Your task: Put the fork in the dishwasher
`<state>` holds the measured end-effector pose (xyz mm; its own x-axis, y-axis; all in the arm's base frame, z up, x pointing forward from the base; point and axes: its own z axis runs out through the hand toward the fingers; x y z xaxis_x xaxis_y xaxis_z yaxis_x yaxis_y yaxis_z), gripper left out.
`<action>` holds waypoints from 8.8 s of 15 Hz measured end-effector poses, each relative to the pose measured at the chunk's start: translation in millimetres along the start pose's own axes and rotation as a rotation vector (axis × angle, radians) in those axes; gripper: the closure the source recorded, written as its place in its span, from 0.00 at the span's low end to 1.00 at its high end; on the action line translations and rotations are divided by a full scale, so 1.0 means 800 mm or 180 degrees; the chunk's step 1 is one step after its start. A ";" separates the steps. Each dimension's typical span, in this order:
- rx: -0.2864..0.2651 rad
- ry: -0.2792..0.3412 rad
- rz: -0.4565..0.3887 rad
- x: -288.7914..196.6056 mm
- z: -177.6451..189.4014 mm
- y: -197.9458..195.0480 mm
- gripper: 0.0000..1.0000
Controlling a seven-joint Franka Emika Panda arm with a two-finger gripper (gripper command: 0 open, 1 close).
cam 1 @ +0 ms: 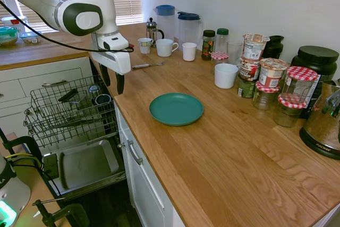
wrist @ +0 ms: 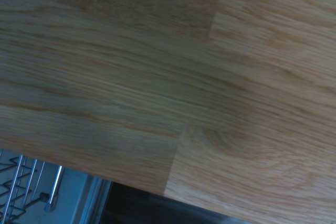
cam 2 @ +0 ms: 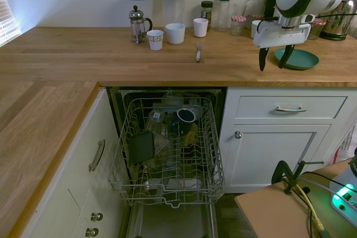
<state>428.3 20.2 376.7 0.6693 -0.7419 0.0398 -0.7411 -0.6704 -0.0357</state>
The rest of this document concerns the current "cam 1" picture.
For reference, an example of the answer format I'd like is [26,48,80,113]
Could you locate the dark blue mug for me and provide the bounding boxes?
[95,94,113,106]

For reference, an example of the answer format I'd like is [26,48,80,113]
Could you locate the clear glass container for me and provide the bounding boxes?
[88,85,101,100]

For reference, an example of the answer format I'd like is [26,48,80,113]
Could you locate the grey wire dishwasher rack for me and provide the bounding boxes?
[23,74,119,149]

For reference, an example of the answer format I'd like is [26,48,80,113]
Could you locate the small container blue lid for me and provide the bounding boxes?
[20,31,42,45]

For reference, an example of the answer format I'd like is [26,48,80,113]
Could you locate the white mug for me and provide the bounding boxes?
[155,38,180,58]

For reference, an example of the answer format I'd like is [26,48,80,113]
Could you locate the wooden mounting table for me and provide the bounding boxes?
[0,131,70,227]

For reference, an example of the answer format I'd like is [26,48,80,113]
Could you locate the green can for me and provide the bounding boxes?
[237,74,257,99]

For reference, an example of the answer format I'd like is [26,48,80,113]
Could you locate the white ribbed cup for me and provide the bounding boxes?
[182,42,198,62]

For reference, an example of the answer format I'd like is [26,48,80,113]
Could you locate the white ceramic pot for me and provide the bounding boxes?
[214,63,239,89]

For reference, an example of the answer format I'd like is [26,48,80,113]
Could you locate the black protein tub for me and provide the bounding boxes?
[291,45,340,120]

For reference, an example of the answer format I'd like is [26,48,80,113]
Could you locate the glass French press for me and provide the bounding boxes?
[146,17,165,48]

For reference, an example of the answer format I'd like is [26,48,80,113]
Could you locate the clear drinking glass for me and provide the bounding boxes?
[227,41,244,66]

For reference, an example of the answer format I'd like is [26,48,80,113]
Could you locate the clear pitcher dark blue lid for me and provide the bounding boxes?
[177,11,204,52]

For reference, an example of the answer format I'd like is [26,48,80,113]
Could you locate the fork with white handle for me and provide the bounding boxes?
[132,61,169,70]

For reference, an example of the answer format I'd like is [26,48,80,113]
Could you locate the glass jar red checked lid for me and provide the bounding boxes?
[273,95,308,128]
[252,80,281,111]

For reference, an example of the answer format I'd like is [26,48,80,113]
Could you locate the large jar red checked lid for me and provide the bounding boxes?
[280,66,319,104]

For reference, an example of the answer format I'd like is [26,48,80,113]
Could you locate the steel electric kettle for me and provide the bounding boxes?
[299,79,340,161]

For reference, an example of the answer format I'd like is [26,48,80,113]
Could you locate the spice jar black lid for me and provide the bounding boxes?
[201,29,216,61]

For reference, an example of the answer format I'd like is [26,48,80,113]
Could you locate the clear bottle green lid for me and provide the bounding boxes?
[215,28,230,54]

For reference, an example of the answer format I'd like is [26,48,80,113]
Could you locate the food container green lid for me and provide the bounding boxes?
[0,26,20,48]

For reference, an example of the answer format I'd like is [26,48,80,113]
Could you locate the steel dishwasher door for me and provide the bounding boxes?
[42,131,127,199]

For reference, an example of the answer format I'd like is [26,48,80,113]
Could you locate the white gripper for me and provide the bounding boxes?
[91,50,132,96]

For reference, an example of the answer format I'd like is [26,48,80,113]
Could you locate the yellow cable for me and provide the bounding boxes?
[4,153,41,164]

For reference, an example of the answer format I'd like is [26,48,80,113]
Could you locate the white container red label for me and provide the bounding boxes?
[1,15,29,33]

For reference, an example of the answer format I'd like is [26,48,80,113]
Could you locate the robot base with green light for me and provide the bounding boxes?
[0,154,32,227]

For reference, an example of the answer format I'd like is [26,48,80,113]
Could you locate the white patterned cup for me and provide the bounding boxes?
[137,37,154,55]

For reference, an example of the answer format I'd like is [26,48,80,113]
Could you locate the jars with red lids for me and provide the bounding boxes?
[0,0,135,53]

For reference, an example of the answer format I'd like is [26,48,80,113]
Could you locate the small jar red checked lid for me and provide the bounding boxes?
[210,52,230,75]

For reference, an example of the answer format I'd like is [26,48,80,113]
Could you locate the silver cabinet handle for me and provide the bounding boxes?
[41,79,69,88]

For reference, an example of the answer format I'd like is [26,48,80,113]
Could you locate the green plate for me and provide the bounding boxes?
[149,93,205,127]

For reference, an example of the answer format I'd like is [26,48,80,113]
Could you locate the silver drawer handle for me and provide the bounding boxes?
[125,139,144,166]

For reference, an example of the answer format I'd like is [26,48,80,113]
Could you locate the white oatmeal cup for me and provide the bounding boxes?
[242,33,270,61]
[258,58,289,89]

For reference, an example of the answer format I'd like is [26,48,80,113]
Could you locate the clear pitcher light blue lid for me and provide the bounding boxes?
[155,4,176,42]

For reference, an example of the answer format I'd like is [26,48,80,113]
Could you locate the red oatmeal cup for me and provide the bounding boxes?
[239,57,261,82]

